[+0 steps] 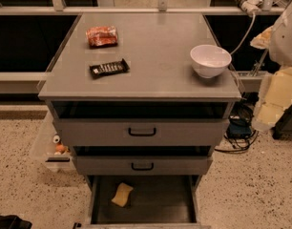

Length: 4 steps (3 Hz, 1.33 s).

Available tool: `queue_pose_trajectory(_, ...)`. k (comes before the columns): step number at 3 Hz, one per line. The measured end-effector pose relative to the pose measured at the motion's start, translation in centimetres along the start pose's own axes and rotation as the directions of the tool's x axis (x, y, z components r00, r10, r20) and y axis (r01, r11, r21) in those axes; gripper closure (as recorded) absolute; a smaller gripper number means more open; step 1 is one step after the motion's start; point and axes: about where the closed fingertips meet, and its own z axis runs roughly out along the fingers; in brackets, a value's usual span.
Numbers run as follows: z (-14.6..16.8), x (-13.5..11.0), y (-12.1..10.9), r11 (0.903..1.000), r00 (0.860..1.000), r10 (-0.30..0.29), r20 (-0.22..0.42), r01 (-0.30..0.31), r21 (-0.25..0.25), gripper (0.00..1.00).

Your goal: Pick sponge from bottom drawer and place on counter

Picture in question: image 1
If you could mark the grey middle drawer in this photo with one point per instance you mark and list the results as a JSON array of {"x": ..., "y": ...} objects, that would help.
[{"x": 142, "y": 165}]

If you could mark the grey open bottom drawer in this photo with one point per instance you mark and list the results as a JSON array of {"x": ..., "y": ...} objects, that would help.
[{"x": 156, "y": 202}]

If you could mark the white power strip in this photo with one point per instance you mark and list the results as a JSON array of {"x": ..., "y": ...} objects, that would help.
[{"x": 251, "y": 7}]

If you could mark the white bowl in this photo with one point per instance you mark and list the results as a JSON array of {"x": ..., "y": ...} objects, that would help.
[{"x": 209, "y": 61}]

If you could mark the black chocolate bar wrapper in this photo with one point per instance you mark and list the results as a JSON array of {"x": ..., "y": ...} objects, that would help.
[{"x": 111, "y": 68}]

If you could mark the black bag on floor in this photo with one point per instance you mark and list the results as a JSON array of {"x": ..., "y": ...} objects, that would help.
[{"x": 14, "y": 222}]

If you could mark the dark grey side cabinet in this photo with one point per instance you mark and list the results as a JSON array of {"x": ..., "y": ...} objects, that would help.
[{"x": 284, "y": 125}]

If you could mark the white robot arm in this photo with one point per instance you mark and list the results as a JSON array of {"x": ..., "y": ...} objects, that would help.
[{"x": 280, "y": 48}]

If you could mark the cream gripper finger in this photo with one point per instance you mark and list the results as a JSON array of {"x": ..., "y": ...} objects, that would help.
[{"x": 262, "y": 40}]

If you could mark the grey drawer cabinet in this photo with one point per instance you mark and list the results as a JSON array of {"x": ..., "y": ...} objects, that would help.
[{"x": 161, "y": 84}]

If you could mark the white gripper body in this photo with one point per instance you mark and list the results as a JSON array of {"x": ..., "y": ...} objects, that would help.
[{"x": 285, "y": 43}]

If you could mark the clear plastic storage bin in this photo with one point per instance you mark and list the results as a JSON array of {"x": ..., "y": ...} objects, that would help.
[{"x": 43, "y": 149}]

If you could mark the orange ball in bin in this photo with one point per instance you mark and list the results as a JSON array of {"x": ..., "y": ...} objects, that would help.
[{"x": 60, "y": 149}]

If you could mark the yellow sponge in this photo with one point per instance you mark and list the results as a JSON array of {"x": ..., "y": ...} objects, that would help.
[{"x": 122, "y": 194}]

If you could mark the blue electronics box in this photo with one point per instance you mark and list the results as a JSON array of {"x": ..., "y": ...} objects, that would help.
[{"x": 238, "y": 132}]

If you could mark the grey top drawer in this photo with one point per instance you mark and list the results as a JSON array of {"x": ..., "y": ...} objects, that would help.
[{"x": 108, "y": 132}]

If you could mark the white cup in bin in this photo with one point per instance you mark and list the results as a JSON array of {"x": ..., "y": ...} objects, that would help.
[{"x": 56, "y": 139}]

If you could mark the red snack bag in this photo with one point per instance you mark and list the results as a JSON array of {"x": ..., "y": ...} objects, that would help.
[{"x": 102, "y": 36}]

